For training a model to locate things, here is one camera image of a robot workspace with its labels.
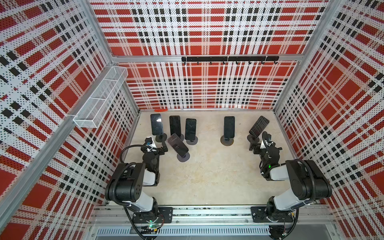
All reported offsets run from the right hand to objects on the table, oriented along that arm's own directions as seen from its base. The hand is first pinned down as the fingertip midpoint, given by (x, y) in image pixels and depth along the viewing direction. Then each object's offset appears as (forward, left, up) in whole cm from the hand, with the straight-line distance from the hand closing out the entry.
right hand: (259, 139), depth 91 cm
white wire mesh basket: (+12, +104, +12) cm, 105 cm away
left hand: (-2, +64, +3) cm, 64 cm away
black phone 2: (+7, +43, +1) cm, 43 cm away
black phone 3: (-4, +51, 0) cm, 51 cm away
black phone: (+10, +53, +3) cm, 54 cm away
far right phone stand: (+2, +2, -4) cm, 5 cm away
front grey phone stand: (-8, +47, -9) cm, 48 cm away
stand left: (+5, +49, -5) cm, 50 cm away
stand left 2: (+4, +42, -9) cm, 44 cm away
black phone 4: (+9, +18, +2) cm, 20 cm away
